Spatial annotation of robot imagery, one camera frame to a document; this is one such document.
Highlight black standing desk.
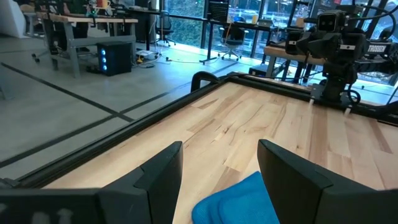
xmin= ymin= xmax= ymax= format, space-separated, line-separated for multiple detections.
xmin=127 ymin=6 xmax=165 ymax=52

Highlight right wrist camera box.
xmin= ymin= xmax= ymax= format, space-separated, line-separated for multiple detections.
xmin=317 ymin=9 xmax=346 ymax=33

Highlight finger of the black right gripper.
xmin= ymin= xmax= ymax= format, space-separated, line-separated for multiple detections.
xmin=303 ymin=32 xmax=343 ymax=60
xmin=285 ymin=30 xmax=309 ymax=56

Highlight long black desk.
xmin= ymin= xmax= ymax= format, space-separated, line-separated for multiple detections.
xmin=198 ymin=18 xmax=274 ymax=65

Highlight thick black cable loop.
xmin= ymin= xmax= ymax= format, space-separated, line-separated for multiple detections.
xmin=190 ymin=70 xmax=221 ymax=93

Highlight window wall with black frames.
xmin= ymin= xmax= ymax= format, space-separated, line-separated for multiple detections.
xmin=161 ymin=0 xmax=398 ymax=85

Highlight black office chair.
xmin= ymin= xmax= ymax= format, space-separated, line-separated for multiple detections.
xmin=155 ymin=11 xmax=177 ymax=47
xmin=217 ymin=26 xmax=246 ymax=62

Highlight black aluminium table frame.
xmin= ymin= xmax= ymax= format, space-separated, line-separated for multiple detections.
xmin=0 ymin=71 xmax=398 ymax=189

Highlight black monitor back panel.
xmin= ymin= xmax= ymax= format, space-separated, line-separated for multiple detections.
xmin=206 ymin=0 xmax=230 ymax=22

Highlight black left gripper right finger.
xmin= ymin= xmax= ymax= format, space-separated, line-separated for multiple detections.
xmin=256 ymin=138 xmax=398 ymax=224

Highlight black computer tower blue lights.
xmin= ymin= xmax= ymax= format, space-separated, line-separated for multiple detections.
xmin=96 ymin=41 xmax=133 ymax=77

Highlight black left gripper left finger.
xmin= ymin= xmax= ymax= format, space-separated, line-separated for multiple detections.
xmin=98 ymin=141 xmax=184 ymax=224

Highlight wooden workbench with black legs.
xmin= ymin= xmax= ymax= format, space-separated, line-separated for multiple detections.
xmin=263 ymin=45 xmax=327 ymax=78

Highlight blue folded cloth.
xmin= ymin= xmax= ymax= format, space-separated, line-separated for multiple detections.
xmin=191 ymin=170 xmax=280 ymax=224

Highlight wooden workbench with grey legs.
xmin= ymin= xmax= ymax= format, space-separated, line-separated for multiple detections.
xmin=23 ymin=12 xmax=139 ymax=78

